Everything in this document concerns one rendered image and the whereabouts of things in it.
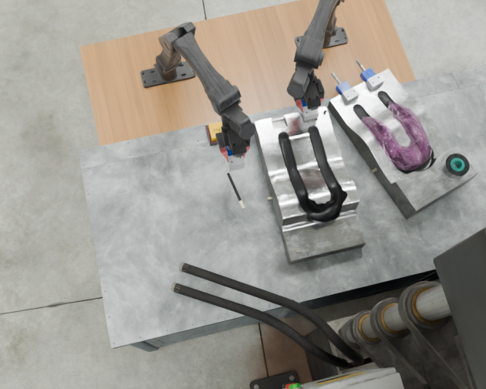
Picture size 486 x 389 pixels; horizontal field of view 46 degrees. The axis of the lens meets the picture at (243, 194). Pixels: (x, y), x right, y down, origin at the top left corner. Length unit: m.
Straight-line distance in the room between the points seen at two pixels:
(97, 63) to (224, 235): 0.82
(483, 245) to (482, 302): 0.09
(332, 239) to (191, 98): 0.73
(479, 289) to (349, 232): 1.13
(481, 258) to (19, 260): 2.40
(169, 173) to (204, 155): 0.14
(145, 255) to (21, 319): 1.05
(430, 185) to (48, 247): 1.78
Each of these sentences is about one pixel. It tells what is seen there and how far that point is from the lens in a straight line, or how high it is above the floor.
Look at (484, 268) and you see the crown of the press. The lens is 0.83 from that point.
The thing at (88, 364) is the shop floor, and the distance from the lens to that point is 2.78.
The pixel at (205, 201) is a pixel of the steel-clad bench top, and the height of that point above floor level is 0.80.
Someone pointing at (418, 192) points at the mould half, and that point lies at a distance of 2.00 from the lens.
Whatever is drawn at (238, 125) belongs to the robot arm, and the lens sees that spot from 1.70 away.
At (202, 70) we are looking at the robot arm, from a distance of 1.72.
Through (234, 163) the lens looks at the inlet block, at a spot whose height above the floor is 0.96.
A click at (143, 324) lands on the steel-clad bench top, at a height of 0.80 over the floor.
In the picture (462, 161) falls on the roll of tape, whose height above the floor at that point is 0.94.
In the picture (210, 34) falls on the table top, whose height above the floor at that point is 0.80.
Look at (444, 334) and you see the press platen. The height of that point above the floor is 1.54.
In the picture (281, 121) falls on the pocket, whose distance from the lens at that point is 2.05.
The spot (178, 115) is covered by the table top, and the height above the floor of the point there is 0.80.
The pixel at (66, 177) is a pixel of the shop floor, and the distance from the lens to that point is 2.99.
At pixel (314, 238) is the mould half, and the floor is 0.86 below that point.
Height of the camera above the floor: 2.71
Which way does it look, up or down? 72 degrees down
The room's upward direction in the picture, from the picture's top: 5 degrees clockwise
